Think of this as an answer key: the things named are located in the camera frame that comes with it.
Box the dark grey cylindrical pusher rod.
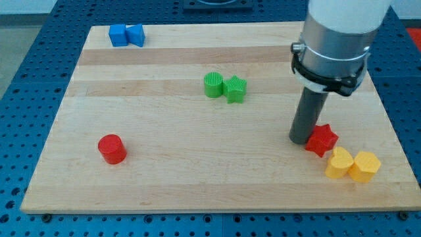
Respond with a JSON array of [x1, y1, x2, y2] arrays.
[[289, 88, 328, 144]]

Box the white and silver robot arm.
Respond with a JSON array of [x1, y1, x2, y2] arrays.
[[289, 0, 391, 144]]

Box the yellow heart block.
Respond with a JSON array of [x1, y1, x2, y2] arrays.
[[325, 146, 354, 179]]

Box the yellow hexagon block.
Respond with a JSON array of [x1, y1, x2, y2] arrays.
[[348, 151, 382, 183]]

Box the red star block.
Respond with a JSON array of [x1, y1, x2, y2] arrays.
[[305, 124, 339, 157]]

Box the green star block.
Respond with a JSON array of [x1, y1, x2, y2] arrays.
[[223, 75, 247, 103]]

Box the green cylinder block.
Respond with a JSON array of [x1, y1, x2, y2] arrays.
[[203, 72, 224, 98]]

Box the wooden board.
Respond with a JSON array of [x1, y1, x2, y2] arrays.
[[20, 22, 420, 214]]

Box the blue triangle block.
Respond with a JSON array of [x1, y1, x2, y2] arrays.
[[126, 24, 145, 47]]

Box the red cylinder block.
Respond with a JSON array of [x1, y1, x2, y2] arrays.
[[97, 134, 127, 165]]

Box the blue cube block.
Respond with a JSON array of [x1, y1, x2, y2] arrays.
[[109, 24, 128, 47]]

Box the black clamp ring with cable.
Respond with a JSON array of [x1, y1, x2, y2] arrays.
[[290, 41, 371, 97]]

